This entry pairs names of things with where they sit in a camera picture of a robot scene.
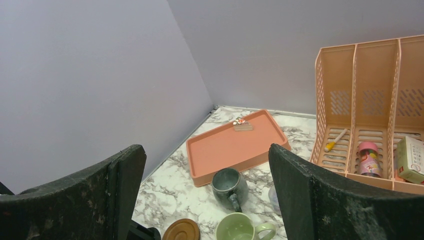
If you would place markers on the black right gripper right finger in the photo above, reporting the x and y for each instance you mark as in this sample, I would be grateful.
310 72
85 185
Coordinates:
318 204

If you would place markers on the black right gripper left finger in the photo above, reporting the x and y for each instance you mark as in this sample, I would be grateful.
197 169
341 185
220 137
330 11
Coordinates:
95 203

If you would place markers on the light green ceramic mug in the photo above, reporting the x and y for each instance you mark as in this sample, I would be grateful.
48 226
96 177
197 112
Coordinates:
238 226

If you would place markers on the dark blue-green ceramic mug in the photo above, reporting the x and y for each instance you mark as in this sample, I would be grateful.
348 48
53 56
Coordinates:
230 189

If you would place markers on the small decorated wafer treat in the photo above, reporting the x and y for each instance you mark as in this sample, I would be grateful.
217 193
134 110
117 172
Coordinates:
240 124

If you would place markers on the pink bottle in organizer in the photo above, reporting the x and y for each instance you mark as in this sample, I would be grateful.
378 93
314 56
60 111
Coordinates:
369 164

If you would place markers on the left brown wooden coaster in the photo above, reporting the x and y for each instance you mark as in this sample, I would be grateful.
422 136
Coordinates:
182 229

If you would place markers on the pink dessert tray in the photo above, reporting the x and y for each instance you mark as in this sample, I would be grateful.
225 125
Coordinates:
224 147

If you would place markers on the tan box in organizer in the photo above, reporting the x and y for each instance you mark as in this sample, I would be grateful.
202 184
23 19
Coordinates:
410 160

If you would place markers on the pink mesh file organizer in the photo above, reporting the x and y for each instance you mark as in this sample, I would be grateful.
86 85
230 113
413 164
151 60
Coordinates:
369 92

